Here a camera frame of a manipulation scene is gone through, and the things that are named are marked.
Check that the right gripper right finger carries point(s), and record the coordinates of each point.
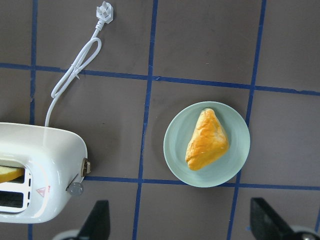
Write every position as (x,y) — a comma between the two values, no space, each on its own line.
(266,223)

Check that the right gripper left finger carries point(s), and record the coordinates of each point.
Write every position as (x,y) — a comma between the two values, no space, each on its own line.
(97,225)

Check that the white two-slot toaster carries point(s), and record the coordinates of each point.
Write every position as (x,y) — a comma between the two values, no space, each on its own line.
(54,163)

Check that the yellow toast slice in toaster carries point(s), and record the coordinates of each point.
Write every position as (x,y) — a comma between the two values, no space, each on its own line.
(8,173)

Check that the yellow triangular bread on plate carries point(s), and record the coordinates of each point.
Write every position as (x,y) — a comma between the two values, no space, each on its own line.
(209,141)

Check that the pale green round plate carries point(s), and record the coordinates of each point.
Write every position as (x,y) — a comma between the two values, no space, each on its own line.
(179,133)

